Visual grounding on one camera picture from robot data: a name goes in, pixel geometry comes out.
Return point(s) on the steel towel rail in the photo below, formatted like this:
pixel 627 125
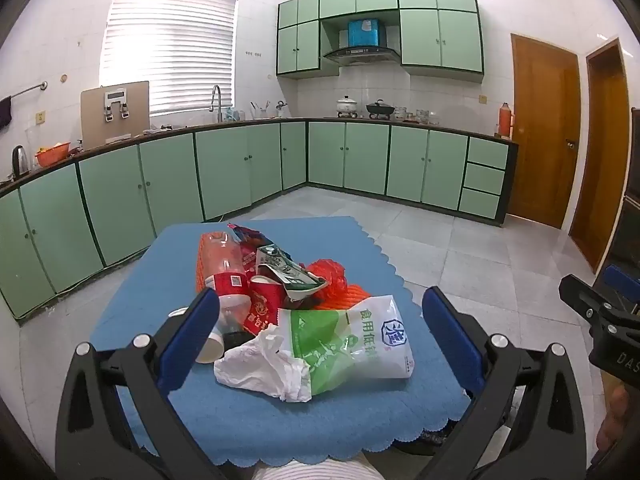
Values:
pixel 30 90

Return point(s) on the red snack can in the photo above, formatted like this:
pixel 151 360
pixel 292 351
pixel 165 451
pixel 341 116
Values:
pixel 248 255

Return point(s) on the white cooking pot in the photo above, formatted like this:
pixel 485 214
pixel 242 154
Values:
pixel 346 106

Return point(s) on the clear bottle with red label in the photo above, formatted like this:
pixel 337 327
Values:
pixel 230 280

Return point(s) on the white window blind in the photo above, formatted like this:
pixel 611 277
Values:
pixel 170 45

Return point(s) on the orange plastic basin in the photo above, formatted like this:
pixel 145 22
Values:
pixel 52 156

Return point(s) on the white and green plastic bag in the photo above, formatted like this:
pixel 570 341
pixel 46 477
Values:
pixel 370 340

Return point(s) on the crumpled white tissue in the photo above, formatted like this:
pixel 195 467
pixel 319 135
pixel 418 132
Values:
pixel 260 365

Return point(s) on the steel kitchen faucet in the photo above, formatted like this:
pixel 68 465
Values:
pixel 218 110

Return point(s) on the blue box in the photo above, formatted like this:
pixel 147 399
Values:
pixel 365 32

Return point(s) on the person's right hand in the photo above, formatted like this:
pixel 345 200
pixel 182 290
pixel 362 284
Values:
pixel 617 417

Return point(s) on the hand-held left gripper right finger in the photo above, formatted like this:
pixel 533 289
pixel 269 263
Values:
pixel 452 340

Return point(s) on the green lower kitchen cabinets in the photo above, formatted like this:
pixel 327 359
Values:
pixel 225 170

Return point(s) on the utensil holder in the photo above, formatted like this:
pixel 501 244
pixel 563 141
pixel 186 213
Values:
pixel 260 111

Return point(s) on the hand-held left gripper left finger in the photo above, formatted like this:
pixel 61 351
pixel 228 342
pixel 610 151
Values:
pixel 192 340

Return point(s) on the twisted orange foam net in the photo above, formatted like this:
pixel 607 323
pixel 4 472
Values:
pixel 330 272

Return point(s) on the red paper cup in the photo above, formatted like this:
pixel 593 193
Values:
pixel 262 305

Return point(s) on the green upper wall cabinets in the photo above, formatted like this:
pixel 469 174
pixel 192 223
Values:
pixel 440 35

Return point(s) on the green and white crumpled packet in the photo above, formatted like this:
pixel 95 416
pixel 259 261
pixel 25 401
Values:
pixel 280 267

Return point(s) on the red thermos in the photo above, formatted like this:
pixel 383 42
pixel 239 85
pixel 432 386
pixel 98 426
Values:
pixel 505 120

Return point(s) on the white bracket on board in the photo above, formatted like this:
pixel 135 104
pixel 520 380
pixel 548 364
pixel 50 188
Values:
pixel 115 95

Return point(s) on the range hood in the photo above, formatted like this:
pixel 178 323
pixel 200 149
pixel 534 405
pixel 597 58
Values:
pixel 360 54

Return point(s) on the black wok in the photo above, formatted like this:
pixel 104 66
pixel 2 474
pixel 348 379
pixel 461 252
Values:
pixel 378 108

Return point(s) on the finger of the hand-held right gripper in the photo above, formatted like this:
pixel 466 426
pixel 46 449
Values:
pixel 582 292
pixel 620 280

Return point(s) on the steel electric kettle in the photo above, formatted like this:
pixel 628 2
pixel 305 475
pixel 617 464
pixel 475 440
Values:
pixel 20 160

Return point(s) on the wooden door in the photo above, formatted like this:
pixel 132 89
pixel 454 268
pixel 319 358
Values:
pixel 540 135
pixel 605 160

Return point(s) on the dark cloth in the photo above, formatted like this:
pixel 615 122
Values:
pixel 5 112

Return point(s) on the white paper cup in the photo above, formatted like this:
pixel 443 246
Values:
pixel 212 347

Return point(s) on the clear glass jar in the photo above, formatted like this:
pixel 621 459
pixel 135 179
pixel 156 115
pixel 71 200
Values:
pixel 400 113
pixel 422 116

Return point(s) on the blue scalloped table mat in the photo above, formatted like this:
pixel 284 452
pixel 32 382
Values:
pixel 310 435

